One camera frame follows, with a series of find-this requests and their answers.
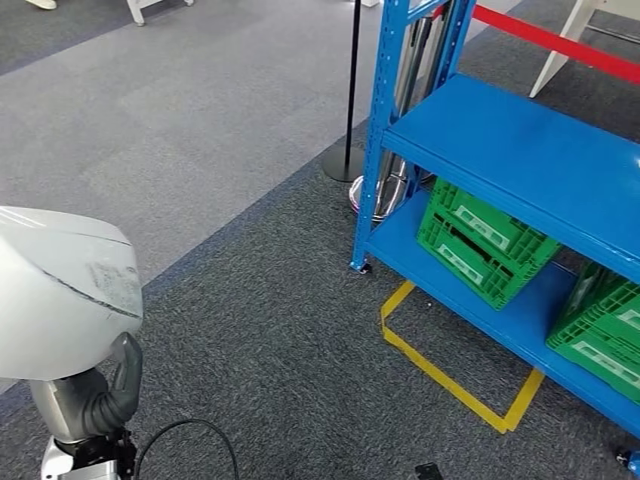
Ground black floor cable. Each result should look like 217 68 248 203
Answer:
134 418 240 480

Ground black stanchion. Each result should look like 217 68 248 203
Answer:
321 0 366 183

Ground white furniture leg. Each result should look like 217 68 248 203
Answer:
126 0 195 26

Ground chrome stanchion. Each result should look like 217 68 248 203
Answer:
348 16 436 223
395 0 457 193

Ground blue metal shelf rack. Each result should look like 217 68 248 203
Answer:
349 0 640 475

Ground red barrier belt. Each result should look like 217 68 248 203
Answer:
432 3 640 87

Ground white trestle table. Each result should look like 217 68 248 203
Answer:
528 0 640 99

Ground green plastic crate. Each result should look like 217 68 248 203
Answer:
546 261 640 407
416 177 562 313

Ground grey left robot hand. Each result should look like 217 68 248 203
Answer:
29 331 144 446

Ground white curved shell part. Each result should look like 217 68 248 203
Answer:
0 205 144 382

